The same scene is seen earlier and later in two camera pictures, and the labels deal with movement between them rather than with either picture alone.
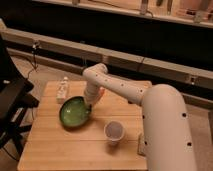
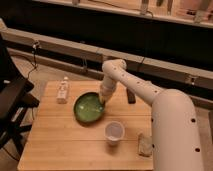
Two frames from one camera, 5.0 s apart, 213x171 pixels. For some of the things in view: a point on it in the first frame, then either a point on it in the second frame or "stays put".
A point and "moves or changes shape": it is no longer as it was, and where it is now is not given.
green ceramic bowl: [74, 112] moves or changes shape
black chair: [17, 100] stays put
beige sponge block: [141, 145] stays put
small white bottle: [62, 91] stays put
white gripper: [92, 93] → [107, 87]
